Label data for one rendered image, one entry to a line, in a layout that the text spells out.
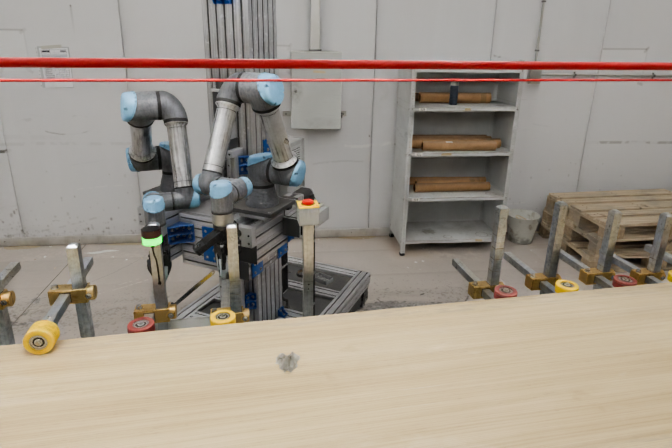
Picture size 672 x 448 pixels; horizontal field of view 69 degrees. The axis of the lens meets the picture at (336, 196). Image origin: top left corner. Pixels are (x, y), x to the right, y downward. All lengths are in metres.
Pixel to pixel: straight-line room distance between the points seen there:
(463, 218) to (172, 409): 3.77
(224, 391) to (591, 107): 4.28
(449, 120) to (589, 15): 1.45
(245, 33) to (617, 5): 3.53
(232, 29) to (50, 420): 1.65
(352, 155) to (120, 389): 3.23
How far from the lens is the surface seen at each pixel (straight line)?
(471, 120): 4.50
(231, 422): 1.29
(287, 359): 1.43
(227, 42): 2.37
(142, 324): 1.68
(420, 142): 4.08
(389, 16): 4.23
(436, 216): 4.64
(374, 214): 4.50
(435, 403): 1.35
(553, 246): 2.11
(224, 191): 1.70
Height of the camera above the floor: 1.77
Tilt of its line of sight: 18 degrees down
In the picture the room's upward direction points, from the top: 1 degrees clockwise
